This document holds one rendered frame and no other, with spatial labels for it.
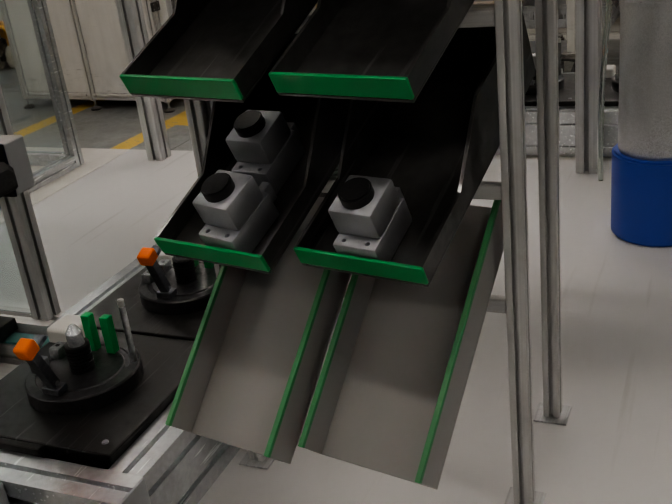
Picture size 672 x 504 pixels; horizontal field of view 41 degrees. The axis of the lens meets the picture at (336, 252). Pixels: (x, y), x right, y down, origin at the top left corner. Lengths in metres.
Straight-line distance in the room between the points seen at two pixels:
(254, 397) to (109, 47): 5.66
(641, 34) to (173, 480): 0.97
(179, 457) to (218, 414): 0.11
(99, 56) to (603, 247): 5.32
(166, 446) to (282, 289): 0.22
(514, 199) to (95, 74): 5.92
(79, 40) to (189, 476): 5.72
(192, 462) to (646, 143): 0.90
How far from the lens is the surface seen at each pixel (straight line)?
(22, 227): 1.31
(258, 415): 0.94
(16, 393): 1.18
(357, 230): 0.78
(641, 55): 1.52
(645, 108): 1.54
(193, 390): 0.97
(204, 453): 1.09
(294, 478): 1.10
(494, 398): 1.21
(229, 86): 0.77
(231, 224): 0.82
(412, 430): 0.88
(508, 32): 0.81
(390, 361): 0.90
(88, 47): 6.64
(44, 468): 1.05
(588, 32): 1.88
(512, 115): 0.82
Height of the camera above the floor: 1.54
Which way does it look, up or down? 24 degrees down
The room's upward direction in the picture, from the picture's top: 7 degrees counter-clockwise
